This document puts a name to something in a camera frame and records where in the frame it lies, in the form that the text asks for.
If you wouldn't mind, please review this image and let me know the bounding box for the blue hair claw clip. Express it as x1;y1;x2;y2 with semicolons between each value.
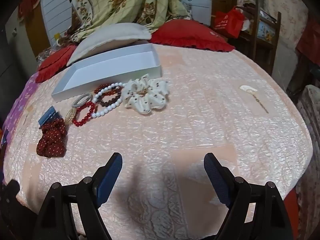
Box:
39;106;62;129

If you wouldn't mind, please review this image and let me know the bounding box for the white slatted headboard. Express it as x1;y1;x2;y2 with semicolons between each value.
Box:
41;0;213;48

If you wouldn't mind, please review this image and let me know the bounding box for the silver mesh bracelet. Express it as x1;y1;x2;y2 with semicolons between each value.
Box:
72;93;93;108

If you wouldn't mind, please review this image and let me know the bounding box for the grey white pillow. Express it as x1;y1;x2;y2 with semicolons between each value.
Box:
67;23;152;67

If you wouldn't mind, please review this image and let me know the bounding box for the clear plastic bag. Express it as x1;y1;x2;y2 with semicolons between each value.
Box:
36;50;54;63

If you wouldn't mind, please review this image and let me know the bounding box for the clear spiral hair tie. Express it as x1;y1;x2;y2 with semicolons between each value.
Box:
65;108;77;125

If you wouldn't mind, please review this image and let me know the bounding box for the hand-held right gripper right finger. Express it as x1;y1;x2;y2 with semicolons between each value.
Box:
204;152;293;240

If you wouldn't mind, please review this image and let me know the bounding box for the dark bead bracelet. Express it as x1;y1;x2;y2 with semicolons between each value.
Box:
94;84;123;108

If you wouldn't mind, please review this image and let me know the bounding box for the floral yellow blanket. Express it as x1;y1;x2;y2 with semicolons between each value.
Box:
66;0;190;42

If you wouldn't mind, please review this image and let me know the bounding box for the red shopping bag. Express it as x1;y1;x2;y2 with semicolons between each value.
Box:
211;6;245;39

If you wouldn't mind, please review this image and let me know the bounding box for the white cardboard box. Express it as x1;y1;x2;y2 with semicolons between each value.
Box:
51;43;162;103

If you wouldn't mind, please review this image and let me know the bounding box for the red hanging cloth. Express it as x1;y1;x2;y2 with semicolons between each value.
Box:
17;0;42;20

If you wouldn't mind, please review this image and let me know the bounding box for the dark red polka-dot scrunchie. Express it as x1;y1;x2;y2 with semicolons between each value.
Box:
37;119;68;158

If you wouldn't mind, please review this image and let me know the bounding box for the purple floral sheet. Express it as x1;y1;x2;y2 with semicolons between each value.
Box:
0;76;40;150

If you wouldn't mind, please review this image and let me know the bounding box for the white bead bracelet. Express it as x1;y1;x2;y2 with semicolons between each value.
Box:
91;82;125;118

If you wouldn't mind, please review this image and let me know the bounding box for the white dotted scrunchie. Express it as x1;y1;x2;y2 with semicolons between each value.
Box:
122;74;170;115

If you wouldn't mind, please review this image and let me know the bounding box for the red ruffled pillow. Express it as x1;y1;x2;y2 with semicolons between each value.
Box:
151;20;235;52
35;45;78;83

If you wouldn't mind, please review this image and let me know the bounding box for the pale tag with gold chain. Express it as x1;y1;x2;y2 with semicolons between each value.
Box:
240;85;269;114

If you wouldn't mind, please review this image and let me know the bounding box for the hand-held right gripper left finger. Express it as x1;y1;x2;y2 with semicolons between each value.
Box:
32;152;123;240

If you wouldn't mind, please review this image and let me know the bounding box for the red bead bracelet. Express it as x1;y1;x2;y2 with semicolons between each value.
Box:
72;102;97;127

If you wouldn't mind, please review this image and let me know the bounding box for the wooden shelf rack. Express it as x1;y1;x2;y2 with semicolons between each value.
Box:
240;0;282;75

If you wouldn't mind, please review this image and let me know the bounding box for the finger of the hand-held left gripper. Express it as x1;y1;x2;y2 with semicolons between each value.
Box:
0;179;21;216

